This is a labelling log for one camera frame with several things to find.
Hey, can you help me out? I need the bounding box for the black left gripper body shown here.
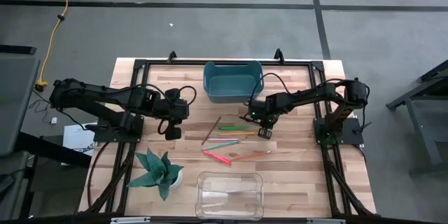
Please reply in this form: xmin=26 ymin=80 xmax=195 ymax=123
xmin=156 ymin=97 xmax=190 ymax=121

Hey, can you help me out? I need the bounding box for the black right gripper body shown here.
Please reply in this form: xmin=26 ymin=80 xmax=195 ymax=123
xmin=252 ymin=97 xmax=278 ymax=129

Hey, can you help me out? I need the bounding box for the orange pencil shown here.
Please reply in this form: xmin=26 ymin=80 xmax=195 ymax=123
xmin=230 ymin=150 xmax=273 ymax=162

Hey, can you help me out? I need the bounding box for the yellow pencil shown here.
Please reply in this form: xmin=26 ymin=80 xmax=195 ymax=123
xmin=217 ymin=131 xmax=256 ymax=137

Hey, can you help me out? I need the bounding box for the dark brown pencil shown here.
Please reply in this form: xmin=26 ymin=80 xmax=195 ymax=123
xmin=201 ymin=115 xmax=223 ymax=146

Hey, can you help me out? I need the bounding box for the teal pencil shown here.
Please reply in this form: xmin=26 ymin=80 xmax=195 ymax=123
xmin=202 ymin=140 xmax=242 ymax=151

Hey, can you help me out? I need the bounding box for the red pen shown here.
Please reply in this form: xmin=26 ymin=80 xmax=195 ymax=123
xmin=202 ymin=150 xmax=233 ymax=167

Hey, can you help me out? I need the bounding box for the green artificial plant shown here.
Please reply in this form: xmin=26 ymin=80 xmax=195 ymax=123
xmin=125 ymin=148 xmax=186 ymax=202

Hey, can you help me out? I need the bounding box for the blue plastic bin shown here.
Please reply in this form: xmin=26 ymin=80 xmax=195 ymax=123
xmin=203 ymin=59 xmax=265 ymax=104

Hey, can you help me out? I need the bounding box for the white plant pot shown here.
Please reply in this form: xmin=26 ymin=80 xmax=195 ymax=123
xmin=170 ymin=169 xmax=184 ymax=189

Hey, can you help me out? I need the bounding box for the clear plastic bin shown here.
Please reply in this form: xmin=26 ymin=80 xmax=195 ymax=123
xmin=195 ymin=171 xmax=265 ymax=221

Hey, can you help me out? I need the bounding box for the white paper sheet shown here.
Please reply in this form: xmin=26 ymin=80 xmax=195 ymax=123
xmin=62 ymin=122 xmax=97 ymax=158

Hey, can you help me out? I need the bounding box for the black side table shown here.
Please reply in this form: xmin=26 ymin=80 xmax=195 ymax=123
xmin=0 ymin=131 xmax=92 ymax=224

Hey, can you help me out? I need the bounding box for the dark grey metal table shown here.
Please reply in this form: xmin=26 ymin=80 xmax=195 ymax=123
xmin=386 ymin=59 xmax=448 ymax=176

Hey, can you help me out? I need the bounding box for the grey cabinet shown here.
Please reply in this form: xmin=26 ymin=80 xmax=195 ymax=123
xmin=0 ymin=45 xmax=41 ymax=157

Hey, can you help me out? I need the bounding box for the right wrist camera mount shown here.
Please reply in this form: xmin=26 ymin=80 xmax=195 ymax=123
xmin=239 ymin=94 xmax=255 ymax=123

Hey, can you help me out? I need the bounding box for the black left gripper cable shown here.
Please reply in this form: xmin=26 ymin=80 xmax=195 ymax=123
xmin=178 ymin=84 xmax=198 ymax=107

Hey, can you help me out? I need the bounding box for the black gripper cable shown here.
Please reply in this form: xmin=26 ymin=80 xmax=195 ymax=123
xmin=248 ymin=72 xmax=292 ymax=103
xmin=178 ymin=84 xmax=198 ymax=107

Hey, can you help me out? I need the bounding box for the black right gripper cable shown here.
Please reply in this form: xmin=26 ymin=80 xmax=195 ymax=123
xmin=248 ymin=72 xmax=292 ymax=103

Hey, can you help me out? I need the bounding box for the black aluminium table frame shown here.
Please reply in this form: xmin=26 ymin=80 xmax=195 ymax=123
xmin=78 ymin=48 xmax=377 ymax=218

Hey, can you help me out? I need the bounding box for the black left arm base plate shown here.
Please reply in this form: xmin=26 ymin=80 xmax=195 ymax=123
xmin=93 ymin=114 xmax=145 ymax=144

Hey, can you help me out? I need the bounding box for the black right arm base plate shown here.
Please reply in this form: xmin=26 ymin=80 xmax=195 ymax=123
xmin=313 ymin=117 xmax=365 ymax=147

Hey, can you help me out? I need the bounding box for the silver metal bracket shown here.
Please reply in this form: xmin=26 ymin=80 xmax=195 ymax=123
xmin=110 ymin=216 xmax=152 ymax=224
xmin=306 ymin=218 xmax=346 ymax=224

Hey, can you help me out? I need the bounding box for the yellow extension cable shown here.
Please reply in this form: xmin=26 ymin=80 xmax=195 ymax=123
xmin=34 ymin=0 xmax=69 ymax=92

